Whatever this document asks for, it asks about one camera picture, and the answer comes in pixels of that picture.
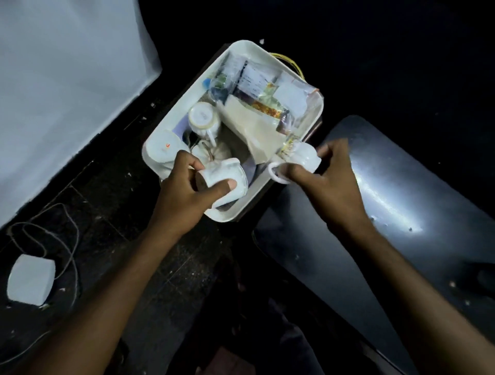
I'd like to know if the person's right hand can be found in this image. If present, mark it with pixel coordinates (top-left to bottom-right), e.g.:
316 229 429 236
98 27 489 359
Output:
278 138 374 236

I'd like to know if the person's left hand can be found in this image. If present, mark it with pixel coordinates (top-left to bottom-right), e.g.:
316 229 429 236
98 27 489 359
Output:
148 150 237 238

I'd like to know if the white ceramic cup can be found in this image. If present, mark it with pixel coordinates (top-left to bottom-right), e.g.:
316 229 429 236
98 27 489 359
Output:
187 101 222 148
195 157 249 209
268 141 323 185

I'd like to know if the person's left forearm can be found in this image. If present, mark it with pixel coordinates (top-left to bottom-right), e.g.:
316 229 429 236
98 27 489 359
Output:
21 222 211 375

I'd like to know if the person's right forearm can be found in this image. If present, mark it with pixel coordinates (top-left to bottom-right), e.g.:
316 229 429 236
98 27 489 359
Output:
328 223 495 375

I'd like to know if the small printed sachet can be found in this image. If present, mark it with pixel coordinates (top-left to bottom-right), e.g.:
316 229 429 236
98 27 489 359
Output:
276 112 304 156

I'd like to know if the beige paper napkin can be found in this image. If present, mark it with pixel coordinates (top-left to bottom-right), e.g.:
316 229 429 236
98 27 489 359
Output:
221 94 287 165

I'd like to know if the white electric kettle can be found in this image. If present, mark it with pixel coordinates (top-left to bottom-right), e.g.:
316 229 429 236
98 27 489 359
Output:
145 129 191 175

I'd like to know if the green gold tea packet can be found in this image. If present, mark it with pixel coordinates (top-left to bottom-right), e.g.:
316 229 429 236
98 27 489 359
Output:
251 83 290 121

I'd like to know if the white paper sachet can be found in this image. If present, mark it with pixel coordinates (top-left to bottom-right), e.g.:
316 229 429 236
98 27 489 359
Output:
272 71 321 118

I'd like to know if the white rectangular tray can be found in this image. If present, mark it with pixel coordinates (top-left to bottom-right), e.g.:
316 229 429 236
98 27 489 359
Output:
142 39 325 224

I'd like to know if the white printed card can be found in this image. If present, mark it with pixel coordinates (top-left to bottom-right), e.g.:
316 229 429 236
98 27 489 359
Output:
235 61 280 102

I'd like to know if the clear plastic sachet bag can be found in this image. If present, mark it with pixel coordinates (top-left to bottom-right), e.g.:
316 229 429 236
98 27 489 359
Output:
207 52 249 104

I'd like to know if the white bed sheet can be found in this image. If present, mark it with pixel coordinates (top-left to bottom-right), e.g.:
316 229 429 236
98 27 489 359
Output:
0 0 163 229

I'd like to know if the white power adapter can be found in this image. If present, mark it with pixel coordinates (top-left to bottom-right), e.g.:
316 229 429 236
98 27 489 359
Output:
6 253 56 307

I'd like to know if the yellow cable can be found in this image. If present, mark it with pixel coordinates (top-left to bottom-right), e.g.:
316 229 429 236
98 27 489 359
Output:
270 53 306 80

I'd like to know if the white thin cable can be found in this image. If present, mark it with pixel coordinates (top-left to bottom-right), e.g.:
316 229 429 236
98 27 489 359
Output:
0 202 81 365

